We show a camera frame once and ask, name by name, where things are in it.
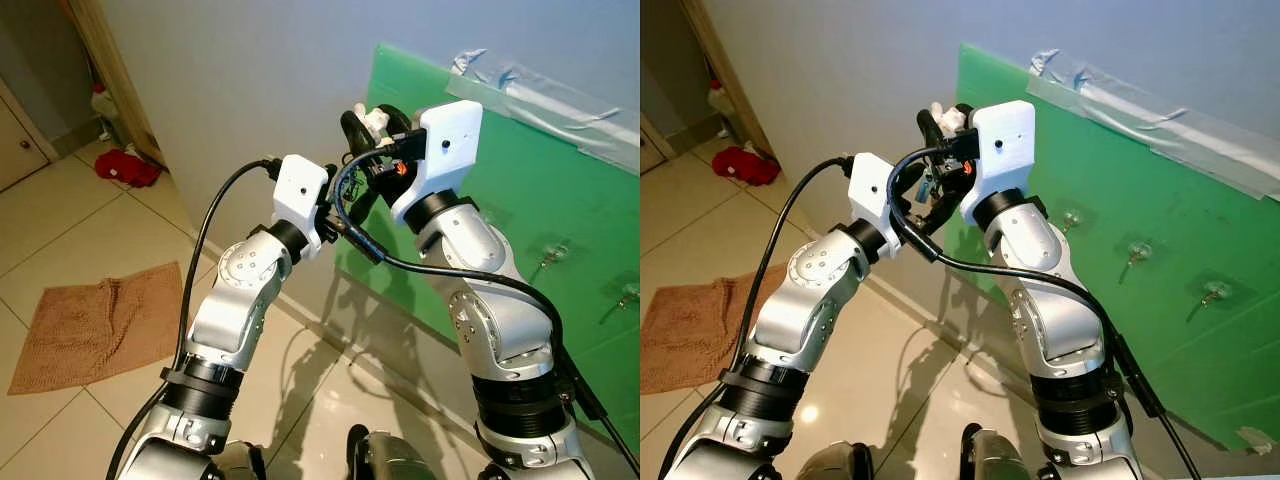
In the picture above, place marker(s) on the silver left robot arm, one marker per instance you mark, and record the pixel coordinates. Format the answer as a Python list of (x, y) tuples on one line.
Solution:
[(225, 320), (790, 320)]

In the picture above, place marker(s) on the clear suction cup hook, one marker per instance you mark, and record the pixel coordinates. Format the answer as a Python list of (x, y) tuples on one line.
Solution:
[(1073, 215), (1216, 291), (628, 292), (556, 250), (1137, 250)]

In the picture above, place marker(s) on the keys with white tag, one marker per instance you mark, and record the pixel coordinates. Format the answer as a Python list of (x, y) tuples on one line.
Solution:
[(940, 115), (376, 118)]

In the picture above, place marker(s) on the green plastic board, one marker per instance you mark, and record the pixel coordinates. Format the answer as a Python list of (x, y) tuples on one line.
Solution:
[(1180, 200), (560, 200)]

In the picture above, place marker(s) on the brown wooden door frame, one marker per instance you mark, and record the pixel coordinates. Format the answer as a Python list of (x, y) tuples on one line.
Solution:
[(110, 70), (725, 70)]

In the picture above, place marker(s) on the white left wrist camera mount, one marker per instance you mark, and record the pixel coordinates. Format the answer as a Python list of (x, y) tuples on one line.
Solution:
[(870, 190), (298, 190)]

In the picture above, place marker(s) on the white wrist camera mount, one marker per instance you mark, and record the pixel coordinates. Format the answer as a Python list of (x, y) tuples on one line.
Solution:
[(1005, 165), (455, 170), (298, 190), (870, 190)]

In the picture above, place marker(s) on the white plastic bottle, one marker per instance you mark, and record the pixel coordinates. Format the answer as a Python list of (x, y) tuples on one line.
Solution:
[(720, 100), (105, 105)]

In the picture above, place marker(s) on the clear tape strip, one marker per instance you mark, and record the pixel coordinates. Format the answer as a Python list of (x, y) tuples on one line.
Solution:
[(560, 110), (1150, 110)]

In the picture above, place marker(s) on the red cloth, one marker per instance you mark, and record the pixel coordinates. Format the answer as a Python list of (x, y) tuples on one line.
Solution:
[(128, 168), (748, 166)]

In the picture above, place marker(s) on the grey robot left leg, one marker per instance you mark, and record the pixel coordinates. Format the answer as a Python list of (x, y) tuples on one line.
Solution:
[(238, 462), (835, 462)]

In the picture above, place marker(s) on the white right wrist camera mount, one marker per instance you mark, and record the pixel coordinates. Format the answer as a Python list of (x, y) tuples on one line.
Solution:
[(1005, 165), (455, 170)]

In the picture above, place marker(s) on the short clear tape piece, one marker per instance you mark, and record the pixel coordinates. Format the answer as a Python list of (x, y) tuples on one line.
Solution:
[(1255, 440)]

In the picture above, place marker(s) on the beige cabinet door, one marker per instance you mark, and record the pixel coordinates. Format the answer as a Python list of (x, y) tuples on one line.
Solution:
[(652, 150), (20, 150)]

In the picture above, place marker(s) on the orange floor mat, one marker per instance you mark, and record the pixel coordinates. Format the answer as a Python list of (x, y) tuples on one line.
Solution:
[(90, 330), (690, 340)]

